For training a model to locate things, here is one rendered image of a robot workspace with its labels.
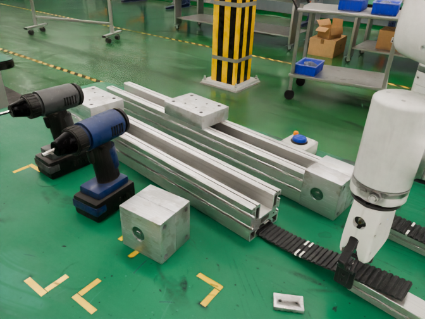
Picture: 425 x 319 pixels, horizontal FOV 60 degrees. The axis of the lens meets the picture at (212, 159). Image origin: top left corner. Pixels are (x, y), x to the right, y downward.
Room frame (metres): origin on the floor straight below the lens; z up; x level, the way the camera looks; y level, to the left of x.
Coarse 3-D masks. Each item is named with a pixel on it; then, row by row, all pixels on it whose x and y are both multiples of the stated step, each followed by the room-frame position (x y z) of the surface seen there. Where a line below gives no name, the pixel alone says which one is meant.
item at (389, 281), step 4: (388, 276) 0.46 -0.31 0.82; (392, 276) 0.46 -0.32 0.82; (396, 276) 0.46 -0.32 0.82; (384, 280) 0.45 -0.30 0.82; (388, 280) 0.45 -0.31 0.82; (392, 280) 0.45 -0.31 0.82; (396, 280) 0.45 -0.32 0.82; (380, 284) 0.44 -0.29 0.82; (384, 284) 0.44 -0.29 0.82; (388, 284) 0.44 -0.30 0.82; (392, 284) 0.44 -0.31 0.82; (380, 288) 0.43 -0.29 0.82; (384, 288) 0.43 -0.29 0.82; (388, 288) 0.43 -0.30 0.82; (392, 288) 0.43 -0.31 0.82; (384, 292) 0.43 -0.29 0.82; (388, 292) 0.42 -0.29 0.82
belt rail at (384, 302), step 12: (360, 288) 0.45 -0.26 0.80; (372, 288) 0.44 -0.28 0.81; (372, 300) 0.44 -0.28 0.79; (384, 300) 0.42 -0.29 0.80; (396, 300) 0.42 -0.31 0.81; (408, 300) 0.42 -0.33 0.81; (420, 300) 0.42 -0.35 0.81; (396, 312) 0.41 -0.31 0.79; (408, 312) 0.40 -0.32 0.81; (420, 312) 0.40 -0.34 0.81
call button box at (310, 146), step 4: (292, 136) 0.96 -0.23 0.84; (284, 140) 0.94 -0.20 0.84; (288, 140) 0.94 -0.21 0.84; (292, 140) 0.93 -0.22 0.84; (308, 140) 0.94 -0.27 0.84; (312, 140) 0.94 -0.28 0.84; (292, 144) 0.91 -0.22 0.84; (296, 144) 0.91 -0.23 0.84; (300, 144) 0.91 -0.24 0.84; (304, 144) 0.91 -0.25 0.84; (308, 144) 0.91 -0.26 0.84; (312, 144) 0.92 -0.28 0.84; (316, 144) 0.93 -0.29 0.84; (300, 148) 0.89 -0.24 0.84; (304, 148) 0.89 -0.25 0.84; (308, 148) 0.89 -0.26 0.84; (312, 148) 0.91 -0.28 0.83; (316, 148) 0.93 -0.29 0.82; (308, 152) 0.89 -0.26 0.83; (312, 152) 0.91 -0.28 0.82
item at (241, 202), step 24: (120, 144) 0.87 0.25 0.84; (144, 144) 0.83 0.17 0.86; (168, 144) 0.85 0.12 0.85; (144, 168) 0.81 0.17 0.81; (168, 168) 0.76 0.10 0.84; (192, 168) 0.72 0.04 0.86; (216, 168) 0.74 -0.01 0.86; (192, 192) 0.69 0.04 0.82; (216, 192) 0.64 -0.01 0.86; (240, 192) 0.69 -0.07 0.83; (264, 192) 0.65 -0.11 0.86; (216, 216) 0.64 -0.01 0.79; (240, 216) 0.60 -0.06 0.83; (264, 216) 0.63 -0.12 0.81
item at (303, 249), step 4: (304, 244) 0.56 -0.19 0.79; (308, 244) 0.56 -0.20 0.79; (312, 244) 0.56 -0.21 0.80; (300, 248) 0.55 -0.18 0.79; (304, 248) 0.55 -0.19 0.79; (308, 248) 0.55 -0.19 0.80; (296, 252) 0.54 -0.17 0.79; (300, 252) 0.54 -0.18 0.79; (304, 252) 0.54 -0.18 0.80; (300, 256) 0.53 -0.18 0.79
